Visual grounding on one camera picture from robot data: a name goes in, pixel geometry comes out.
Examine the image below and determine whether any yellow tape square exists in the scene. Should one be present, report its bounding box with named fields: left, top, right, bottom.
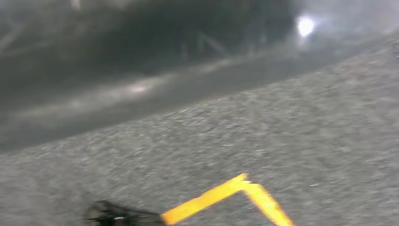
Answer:
left=160, top=172, right=295, bottom=226

